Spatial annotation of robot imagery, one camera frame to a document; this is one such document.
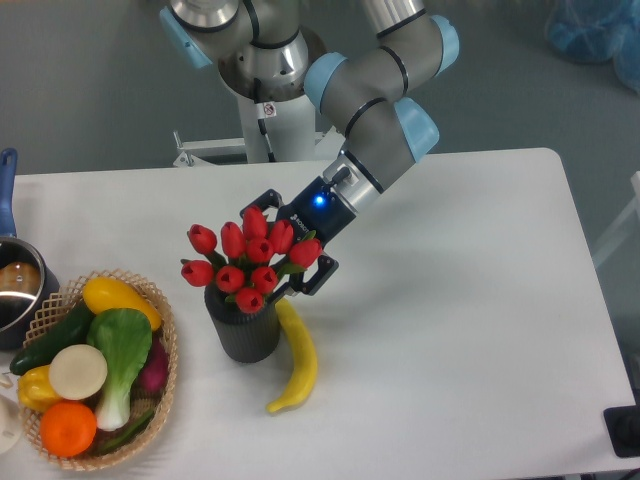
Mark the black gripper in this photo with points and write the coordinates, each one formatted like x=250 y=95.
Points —
x=316 y=208

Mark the red tulip bouquet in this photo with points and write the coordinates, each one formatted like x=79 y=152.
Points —
x=245 y=262

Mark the dark grey ribbed vase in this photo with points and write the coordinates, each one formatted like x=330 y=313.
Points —
x=246 y=338

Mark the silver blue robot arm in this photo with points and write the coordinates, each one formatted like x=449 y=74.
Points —
x=264 y=55

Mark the yellow banana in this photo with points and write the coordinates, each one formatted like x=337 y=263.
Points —
x=305 y=362

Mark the green bok choy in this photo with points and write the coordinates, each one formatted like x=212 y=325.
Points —
x=124 y=338

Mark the yellow squash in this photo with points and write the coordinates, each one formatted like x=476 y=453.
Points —
x=105 y=293

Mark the purple sweet potato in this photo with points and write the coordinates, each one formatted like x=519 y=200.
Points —
x=153 y=376

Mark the dark green cucumber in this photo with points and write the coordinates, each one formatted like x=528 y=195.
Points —
x=71 y=330

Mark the woven wicker basket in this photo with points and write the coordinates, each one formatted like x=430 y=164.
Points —
x=152 y=394

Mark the green chili pepper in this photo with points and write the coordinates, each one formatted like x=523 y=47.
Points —
x=129 y=432

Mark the white round radish slice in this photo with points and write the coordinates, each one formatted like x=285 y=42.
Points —
x=77 y=372

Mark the orange fruit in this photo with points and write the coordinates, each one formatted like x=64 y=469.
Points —
x=68 y=429

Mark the yellow bell pepper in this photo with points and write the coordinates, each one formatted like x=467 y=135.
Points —
x=35 y=390

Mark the blue plastic bag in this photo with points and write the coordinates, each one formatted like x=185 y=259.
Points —
x=597 y=32

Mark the black device at table edge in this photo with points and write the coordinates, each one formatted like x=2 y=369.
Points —
x=623 y=429

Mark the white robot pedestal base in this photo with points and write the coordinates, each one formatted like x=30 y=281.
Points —
x=271 y=132

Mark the blue handled saucepan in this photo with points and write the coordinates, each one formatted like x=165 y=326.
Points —
x=26 y=280

